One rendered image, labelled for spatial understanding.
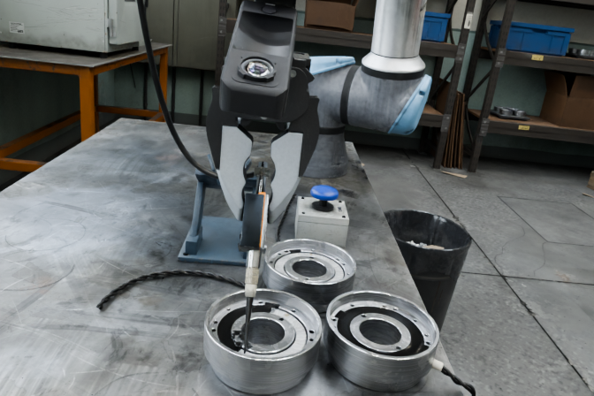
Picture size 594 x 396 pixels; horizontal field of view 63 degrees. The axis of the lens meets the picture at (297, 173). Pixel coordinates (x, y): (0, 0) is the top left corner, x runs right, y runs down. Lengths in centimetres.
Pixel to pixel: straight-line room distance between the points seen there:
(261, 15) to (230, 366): 28
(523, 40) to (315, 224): 376
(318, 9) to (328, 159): 299
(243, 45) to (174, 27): 395
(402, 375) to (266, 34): 30
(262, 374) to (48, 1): 247
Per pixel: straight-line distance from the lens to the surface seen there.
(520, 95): 493
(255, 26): 38
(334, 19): 389
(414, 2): 87
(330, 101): 92
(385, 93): 89
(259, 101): 32
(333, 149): 96
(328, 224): 67
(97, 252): 65
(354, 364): 45
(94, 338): 51
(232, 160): 42
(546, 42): 441
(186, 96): 458
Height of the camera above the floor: 110
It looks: 18 degrees down
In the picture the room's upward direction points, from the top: 7 degrees clockwise
